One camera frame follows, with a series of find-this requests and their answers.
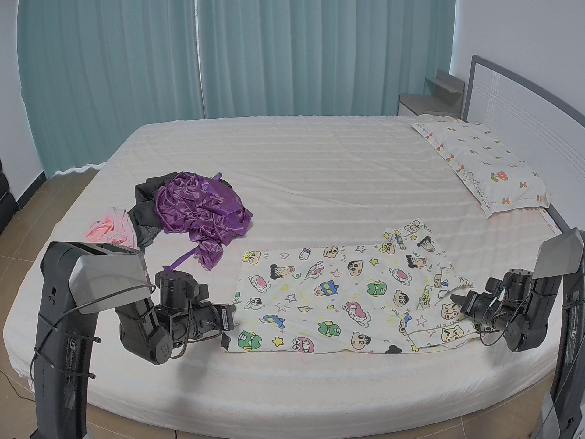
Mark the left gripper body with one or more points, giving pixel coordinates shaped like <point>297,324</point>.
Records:
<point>210,320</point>

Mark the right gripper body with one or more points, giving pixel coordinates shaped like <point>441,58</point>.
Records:
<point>477,307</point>

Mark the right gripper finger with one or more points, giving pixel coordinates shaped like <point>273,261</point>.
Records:
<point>460,303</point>

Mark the white printed pyjama top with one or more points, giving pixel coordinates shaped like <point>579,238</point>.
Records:
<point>338,300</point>

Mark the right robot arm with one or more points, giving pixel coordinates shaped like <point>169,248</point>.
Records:
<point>544,309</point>

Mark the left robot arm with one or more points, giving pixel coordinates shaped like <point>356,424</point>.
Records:
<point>59,373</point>

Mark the bed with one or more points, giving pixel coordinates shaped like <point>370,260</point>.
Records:
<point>320,167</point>

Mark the purple satin garment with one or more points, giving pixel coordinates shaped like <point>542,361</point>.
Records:
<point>201,208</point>

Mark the dark grey garment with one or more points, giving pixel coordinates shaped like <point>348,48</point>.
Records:
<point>146,213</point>

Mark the pink garment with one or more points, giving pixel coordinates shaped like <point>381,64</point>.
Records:
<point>112,229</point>

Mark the white printed pillow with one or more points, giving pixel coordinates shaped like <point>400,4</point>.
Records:
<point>484,163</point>

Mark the grey bedside table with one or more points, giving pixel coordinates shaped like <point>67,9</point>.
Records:
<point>427,98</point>

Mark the black chest of drawers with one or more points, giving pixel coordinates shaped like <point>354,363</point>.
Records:
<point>7,199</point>

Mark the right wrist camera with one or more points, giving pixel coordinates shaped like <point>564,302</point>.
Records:
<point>493,286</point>

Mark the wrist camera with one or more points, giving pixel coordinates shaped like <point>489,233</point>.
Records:
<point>203,293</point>
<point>493,286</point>

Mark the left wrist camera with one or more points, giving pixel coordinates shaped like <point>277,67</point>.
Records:
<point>203,293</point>

